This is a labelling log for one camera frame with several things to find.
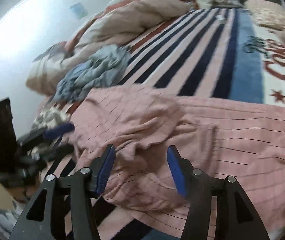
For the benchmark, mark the floral pillow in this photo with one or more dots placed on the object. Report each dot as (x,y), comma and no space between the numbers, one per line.
(267,14)

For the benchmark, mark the pink striped duvet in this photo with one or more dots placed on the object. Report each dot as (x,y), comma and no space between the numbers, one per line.
(120,23)

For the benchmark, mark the small white box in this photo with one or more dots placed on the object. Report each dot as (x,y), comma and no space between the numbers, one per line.
(221,19)

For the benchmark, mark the person left hand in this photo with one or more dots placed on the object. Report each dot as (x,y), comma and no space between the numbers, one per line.
(23,194)

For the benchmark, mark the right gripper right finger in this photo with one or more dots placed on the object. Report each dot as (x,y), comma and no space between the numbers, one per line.
(236,218)

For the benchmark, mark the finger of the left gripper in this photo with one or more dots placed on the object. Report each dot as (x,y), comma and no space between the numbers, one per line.
(58,131)
(52,154)

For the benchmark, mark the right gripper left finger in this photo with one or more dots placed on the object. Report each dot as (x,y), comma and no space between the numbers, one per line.
(44,215)

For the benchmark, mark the striped Coke blanket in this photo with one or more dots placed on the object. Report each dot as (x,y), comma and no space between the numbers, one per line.
(194,55)

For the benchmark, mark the blue wall poster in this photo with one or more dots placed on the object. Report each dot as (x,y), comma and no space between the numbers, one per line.
(79,10)

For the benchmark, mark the light blue garment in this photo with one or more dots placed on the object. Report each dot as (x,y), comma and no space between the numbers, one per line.
(103,69)

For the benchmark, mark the pink checked pants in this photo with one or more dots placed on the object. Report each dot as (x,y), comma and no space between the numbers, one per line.
(220,137)

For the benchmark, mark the blue denim garment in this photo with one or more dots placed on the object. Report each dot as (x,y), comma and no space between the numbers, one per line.
(71,86)

